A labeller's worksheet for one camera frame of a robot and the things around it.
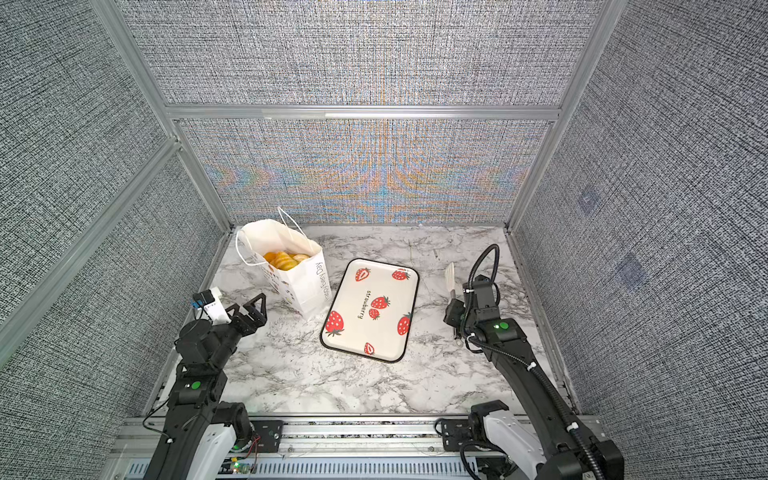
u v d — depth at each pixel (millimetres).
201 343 566
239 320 673
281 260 837
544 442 438
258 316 701
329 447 731
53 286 583
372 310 952
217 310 666
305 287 787
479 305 603
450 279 876
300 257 871
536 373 470
